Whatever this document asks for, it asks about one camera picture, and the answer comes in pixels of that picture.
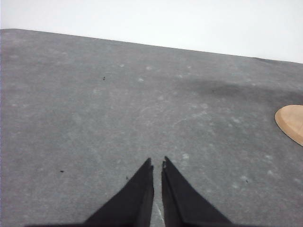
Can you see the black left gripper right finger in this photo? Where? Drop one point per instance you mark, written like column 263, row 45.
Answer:
column 183, row 204

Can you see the wooden mug tree stand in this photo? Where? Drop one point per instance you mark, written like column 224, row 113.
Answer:
column 289, row 120

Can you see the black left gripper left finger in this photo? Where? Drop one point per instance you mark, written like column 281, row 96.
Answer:
column 132, row 206

